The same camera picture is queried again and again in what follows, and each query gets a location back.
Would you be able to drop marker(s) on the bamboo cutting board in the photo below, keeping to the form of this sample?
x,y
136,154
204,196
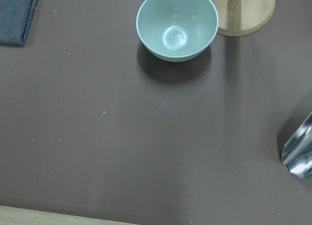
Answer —
x,y
20,216

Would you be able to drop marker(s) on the steel scoop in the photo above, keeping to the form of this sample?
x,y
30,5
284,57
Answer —
x,y
297,153

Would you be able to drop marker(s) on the grey folded cloth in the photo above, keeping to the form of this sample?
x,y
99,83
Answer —
x,y
15,20

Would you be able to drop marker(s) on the wooden cup tree stand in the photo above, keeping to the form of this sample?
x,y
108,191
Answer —
x,y
243,17

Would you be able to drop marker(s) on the light green bowl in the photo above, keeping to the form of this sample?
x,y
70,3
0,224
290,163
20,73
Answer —
x,y
177,30

